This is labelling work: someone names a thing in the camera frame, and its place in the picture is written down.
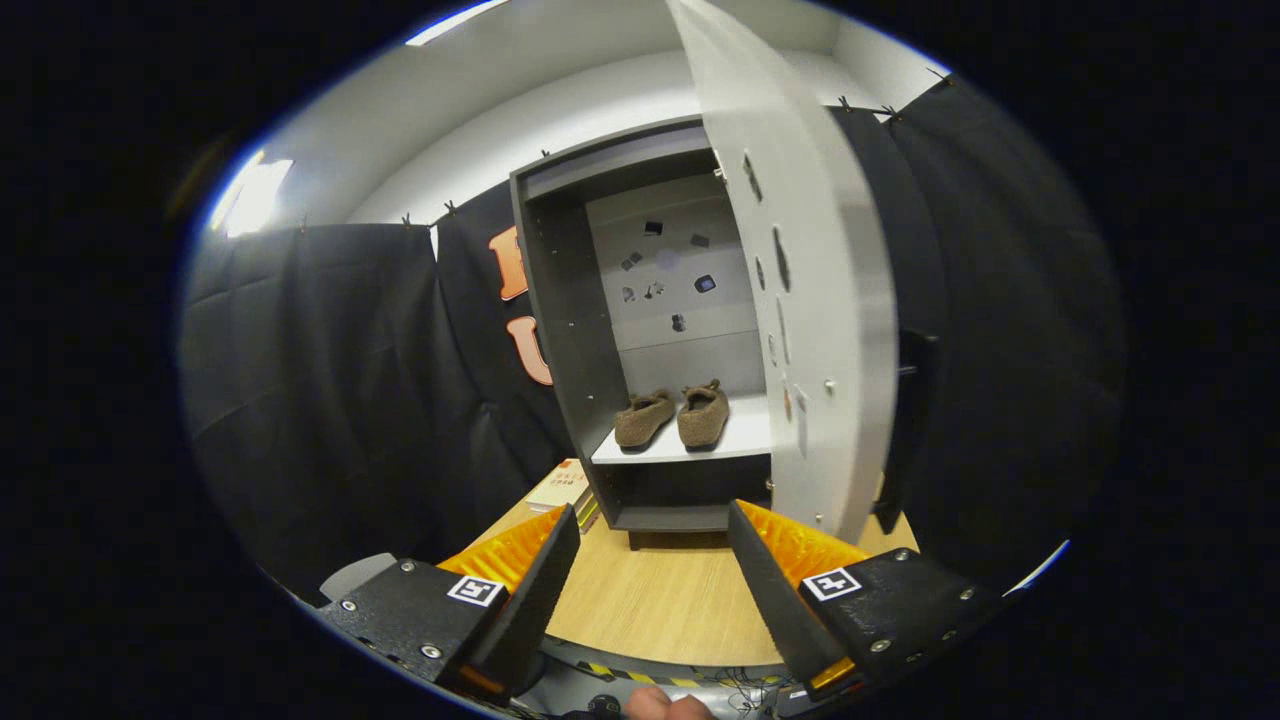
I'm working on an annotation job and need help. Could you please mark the rectangular ceiling light panel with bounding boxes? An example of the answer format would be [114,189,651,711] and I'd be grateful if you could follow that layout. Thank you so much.
[405,0,511,47]

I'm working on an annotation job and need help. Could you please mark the white board edge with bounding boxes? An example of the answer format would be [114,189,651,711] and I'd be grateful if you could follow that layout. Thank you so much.
[1003,540,1073,598]

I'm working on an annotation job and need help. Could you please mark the yellow black hazard tape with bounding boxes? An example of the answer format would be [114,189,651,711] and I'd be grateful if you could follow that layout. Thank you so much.
[570,655,706,691]

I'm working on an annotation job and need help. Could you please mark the brown fuzzy shoe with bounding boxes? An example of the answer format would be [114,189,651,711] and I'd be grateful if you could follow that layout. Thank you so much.
[677,378,731,449]
[613,388,679,449]

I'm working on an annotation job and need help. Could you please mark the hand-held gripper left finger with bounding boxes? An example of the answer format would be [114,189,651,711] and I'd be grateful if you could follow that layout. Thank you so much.
[318,503,583,701]

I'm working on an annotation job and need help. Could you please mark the tan cover book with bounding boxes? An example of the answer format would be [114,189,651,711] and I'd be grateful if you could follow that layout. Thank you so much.
[525,458,593,513]

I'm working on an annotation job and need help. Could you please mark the dark grey shoe cabinet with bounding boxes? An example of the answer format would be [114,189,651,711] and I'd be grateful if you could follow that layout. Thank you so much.
[510,115,781,551]

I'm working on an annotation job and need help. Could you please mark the black backdrop cloth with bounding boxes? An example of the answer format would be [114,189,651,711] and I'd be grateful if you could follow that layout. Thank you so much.
[180,75,1131,601]

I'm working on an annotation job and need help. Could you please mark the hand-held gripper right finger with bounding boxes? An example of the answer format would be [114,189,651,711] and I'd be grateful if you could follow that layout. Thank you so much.
[726,500,1001,696]

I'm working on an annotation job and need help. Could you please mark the black cabinet door handle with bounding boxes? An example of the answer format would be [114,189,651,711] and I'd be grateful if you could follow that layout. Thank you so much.
[875,328,943,536]

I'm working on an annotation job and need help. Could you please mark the tangled cables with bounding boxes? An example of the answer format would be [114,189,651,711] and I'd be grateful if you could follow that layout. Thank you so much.
[715,668,801,713]

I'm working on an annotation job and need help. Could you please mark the beige shoe cabinet door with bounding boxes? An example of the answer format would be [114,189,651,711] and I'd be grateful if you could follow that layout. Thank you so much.
[665,0,901,546]

